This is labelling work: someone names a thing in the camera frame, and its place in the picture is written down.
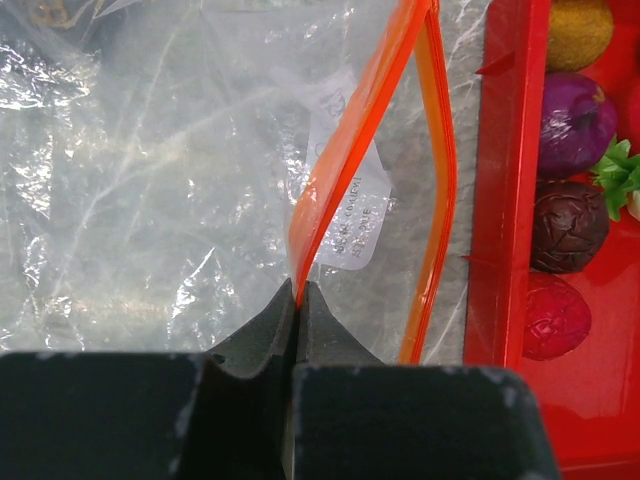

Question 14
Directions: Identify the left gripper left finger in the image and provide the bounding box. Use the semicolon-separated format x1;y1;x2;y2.
1;283;297;479

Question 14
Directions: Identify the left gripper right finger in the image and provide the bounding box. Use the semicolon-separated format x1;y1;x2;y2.
292;284;558;479

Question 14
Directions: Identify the clear zip bag orange zipper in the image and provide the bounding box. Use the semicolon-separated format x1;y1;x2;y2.
0;0;459;365

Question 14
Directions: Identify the white radish with leaves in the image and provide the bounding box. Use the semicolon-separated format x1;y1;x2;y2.
590;136;639;222

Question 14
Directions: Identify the red wrinkled fruit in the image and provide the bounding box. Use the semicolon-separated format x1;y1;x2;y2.
522;272;592;361

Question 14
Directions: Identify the red plastic bin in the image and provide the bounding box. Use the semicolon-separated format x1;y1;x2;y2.
463;1;639;479

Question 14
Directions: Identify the dark maroon passion fruit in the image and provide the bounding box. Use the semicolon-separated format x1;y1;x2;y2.
530;181;610;274

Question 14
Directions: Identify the purple onion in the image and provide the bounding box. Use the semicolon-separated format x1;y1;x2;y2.
537;72;618;180

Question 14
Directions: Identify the red apple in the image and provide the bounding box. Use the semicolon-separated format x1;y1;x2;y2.
618;78;640;154

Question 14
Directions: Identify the brown kiwi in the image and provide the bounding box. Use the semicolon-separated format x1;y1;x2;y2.
546;0;614;72

